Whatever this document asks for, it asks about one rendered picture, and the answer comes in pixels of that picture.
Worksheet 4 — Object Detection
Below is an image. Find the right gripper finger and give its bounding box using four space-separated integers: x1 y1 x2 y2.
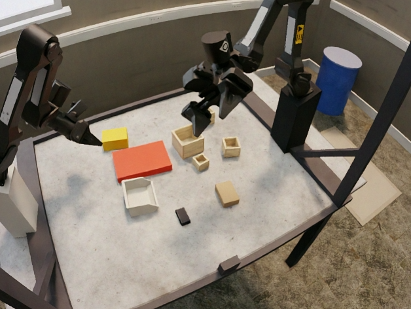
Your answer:
185 107 211 137
217 79 247 120

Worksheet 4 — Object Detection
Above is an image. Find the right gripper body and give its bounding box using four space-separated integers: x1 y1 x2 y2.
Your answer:
181 67 254 122

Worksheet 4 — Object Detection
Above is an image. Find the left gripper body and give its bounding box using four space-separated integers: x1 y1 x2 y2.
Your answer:
51 111 88 143

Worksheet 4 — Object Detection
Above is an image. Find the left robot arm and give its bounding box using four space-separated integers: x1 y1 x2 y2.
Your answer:
0 24 72 187

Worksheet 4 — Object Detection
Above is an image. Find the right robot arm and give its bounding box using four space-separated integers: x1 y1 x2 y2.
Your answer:
183 0 314 101

